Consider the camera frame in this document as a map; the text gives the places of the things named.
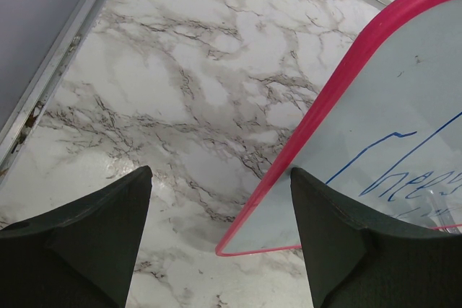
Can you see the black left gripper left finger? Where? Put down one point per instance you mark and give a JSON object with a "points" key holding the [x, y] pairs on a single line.
{"points": [[81, 254]]}

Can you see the aluminium table edge frame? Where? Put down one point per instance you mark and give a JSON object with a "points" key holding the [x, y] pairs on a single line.
{"points": [[208, 87]]}

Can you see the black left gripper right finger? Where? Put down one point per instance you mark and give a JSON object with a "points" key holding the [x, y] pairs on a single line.
{"points": [[356, 256]]}

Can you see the pink framed whiteboard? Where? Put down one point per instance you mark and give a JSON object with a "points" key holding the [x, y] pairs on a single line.
{"points": [[385, 131]]}

